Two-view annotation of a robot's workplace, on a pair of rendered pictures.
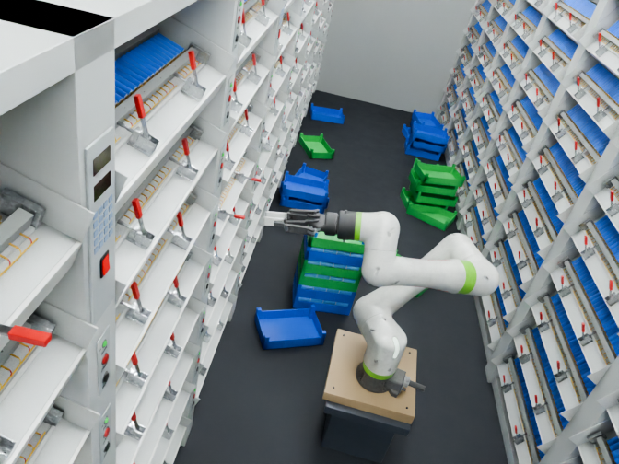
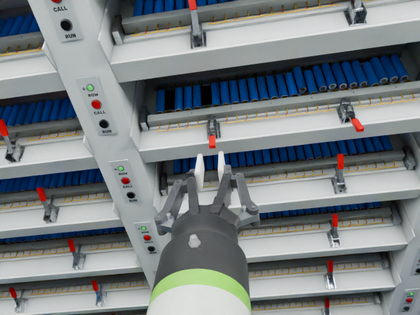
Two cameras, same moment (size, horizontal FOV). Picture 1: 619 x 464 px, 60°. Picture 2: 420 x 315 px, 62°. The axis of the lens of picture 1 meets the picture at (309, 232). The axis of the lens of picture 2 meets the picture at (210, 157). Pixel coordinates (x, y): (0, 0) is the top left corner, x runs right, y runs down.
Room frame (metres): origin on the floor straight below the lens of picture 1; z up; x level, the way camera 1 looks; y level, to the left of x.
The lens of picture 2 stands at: (1.52, -0.31, 1.26)
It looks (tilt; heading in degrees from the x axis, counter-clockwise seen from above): 36 degrees down; 97
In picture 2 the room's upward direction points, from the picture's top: 10 degrees counter-clockwise
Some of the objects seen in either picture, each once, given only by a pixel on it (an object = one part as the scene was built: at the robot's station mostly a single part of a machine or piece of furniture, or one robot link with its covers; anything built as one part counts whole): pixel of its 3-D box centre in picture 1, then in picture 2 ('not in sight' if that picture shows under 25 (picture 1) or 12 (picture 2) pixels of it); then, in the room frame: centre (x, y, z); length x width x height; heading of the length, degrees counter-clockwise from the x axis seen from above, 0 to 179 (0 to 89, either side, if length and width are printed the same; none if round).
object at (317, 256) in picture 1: (334, 245); not in sight; (2.24, -0.14, 0.36); 0.30 x 0.20 x 0.08; 99
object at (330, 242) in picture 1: (338, 232); not in sight; (2.24, -0.14, 0.44); 0.30 x 0.20 x 0.08; 99
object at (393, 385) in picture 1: (390, 377); not in sight; (1.45, -0.43, 0.36); 0.26 x 0.15 x 0.06; 77
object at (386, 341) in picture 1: (383, 347); not in sight; (1.47, -0.36, 0.48); 0.16 x 0.13 x 0.19; 25
